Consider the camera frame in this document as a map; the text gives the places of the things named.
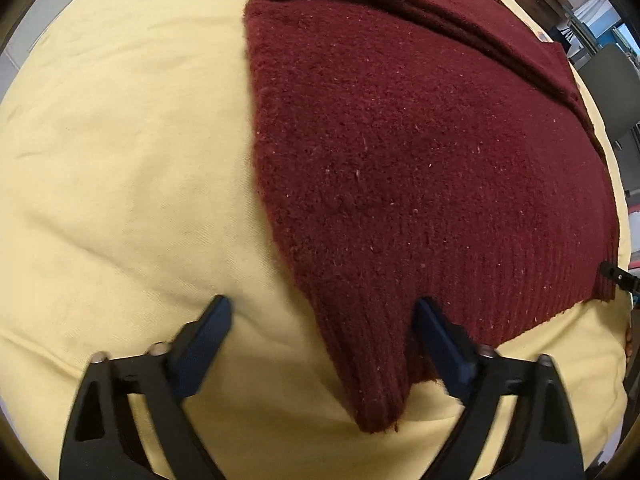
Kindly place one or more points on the maroon knitted sweater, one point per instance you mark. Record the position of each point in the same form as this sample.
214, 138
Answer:
425, 160

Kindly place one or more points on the yellow dinosaur printed blanket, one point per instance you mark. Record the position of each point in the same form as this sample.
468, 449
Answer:
125, 160

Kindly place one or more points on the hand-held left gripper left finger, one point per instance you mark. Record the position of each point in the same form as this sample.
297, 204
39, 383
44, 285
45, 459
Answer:
200, 350

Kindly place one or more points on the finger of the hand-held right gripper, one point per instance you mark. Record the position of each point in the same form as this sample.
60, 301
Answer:
617, 275

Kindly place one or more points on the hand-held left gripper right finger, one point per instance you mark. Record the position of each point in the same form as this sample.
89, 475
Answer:
450, 350

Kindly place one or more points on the grey-green chair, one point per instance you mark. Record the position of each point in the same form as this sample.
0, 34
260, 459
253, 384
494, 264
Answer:
612, 90

